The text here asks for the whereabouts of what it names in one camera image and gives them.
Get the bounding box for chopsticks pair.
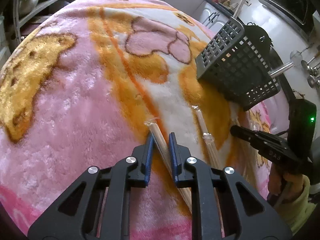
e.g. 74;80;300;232
192;105;223;170
144;118;192;213

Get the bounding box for black perforated utensil basket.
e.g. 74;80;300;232
195;17;280;111

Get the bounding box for yellow-green sleeve forearm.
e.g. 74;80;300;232
276;175;317;235

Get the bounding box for person's right hand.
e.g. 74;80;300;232
268;164;304;202

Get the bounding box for hanging steel ladle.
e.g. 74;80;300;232
301;54;319;70

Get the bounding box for hanging steel strainer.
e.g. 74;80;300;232
290;43;313;67

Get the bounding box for pink orange cartoon blanket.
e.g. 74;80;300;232
1;0;270;233

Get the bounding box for black range hood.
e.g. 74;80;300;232
259;0;316;39

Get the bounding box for chopsticks standing in basket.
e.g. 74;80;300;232
232;0;245;19

